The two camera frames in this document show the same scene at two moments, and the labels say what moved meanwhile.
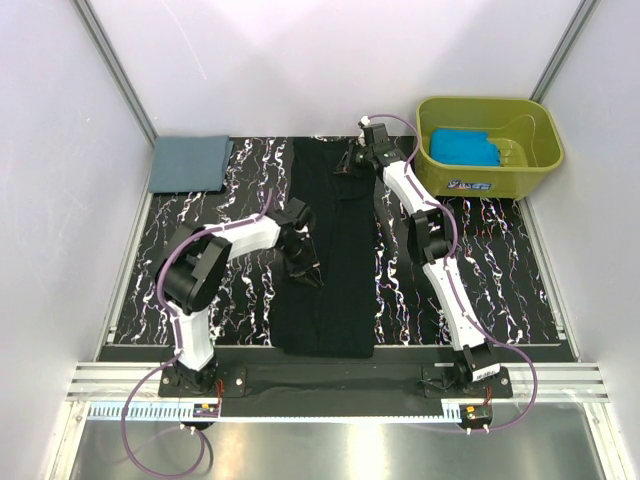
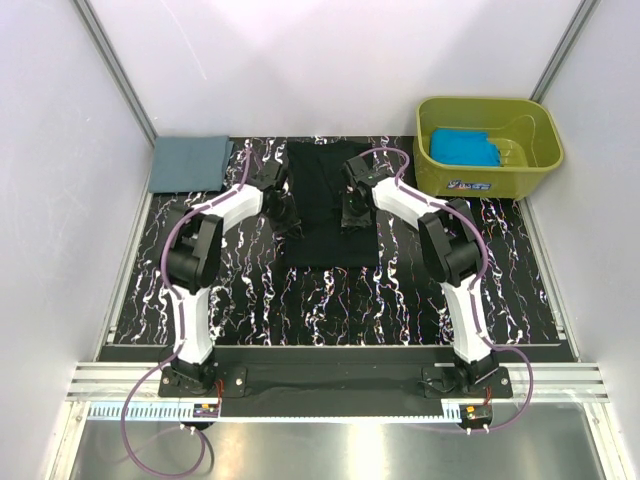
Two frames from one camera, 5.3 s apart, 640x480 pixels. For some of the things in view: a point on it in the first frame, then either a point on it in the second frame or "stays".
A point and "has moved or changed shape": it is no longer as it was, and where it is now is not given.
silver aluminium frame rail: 563,381 stays
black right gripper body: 356,155 -> 353,212
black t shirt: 335,318 has moved or changed shape
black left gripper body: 302,257 -> 282,215
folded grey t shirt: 190,163 stays
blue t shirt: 463,147 stays
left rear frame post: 116,69 stays
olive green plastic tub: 486,146 stays
